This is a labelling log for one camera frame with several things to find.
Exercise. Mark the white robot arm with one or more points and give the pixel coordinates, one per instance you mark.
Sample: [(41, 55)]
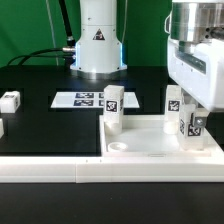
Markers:
[(98, 52)]

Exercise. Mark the white block at left edge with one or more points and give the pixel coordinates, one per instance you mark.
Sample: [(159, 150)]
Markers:
[(1, 128)]

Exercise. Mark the white marker base plate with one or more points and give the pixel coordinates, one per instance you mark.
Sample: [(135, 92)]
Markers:
[(89, 100)]

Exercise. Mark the white L-shaped obstacle fence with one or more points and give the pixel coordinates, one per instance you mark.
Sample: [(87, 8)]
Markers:
[(113, 169)]

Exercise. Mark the white square table top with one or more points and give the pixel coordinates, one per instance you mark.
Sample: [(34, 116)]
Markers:
[(143, 136)]

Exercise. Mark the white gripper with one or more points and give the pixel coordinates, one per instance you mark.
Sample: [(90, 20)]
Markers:
[(195, 58)]

